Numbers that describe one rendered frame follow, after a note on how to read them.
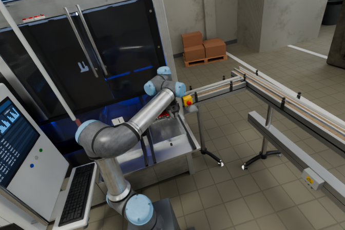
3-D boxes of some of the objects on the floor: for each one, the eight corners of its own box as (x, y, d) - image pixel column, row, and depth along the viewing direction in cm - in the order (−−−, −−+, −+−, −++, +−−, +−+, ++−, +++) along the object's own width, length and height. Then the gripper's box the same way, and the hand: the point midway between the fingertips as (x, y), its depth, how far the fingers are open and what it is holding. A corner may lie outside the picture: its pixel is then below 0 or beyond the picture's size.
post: (188, 170, 204) (135, -72, 89) (192, 168, 204) (146, -74, 90) (190, 175, 198) (136, -76, 84) (194, 173, 199) (148, -78, 85)
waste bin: (345, 22, 511) (354, -2, 476) (330, 26, 508) (337, 2, 473) (329, 20, 553) (336, -2, 518) (315, 24, 550) (321, 1, 516)
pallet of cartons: (216, 49, 525) (216, 25, 488) (232, 58, 448) (232, 31, 412) (178, 58, 516) (175, 35, 479) (188, 70, 439) (184, 43, 402)
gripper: (173, 85, 110) (178, 111, 122) (159, 89, 109) (166, 115, 121) (176, 91, 103) (182, 118, 115) (162, 96, 102) (169, 122, 114)
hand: (174, 118), depth 115 cm, fingers closed
